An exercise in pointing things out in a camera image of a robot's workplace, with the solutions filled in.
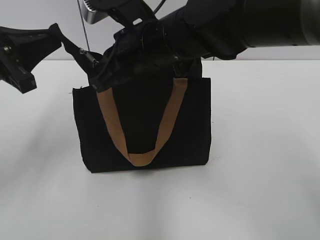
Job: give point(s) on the black bag with tan handles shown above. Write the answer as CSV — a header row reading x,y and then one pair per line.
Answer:
x,y
158,122

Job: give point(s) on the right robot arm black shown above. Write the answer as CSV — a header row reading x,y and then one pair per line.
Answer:
x,y
225,28

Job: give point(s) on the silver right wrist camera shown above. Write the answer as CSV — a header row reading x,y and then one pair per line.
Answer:
x,y
92,15

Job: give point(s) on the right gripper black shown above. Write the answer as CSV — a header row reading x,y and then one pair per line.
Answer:
x,y
143,52

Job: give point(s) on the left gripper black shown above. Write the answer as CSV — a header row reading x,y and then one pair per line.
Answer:
x,y
30,48

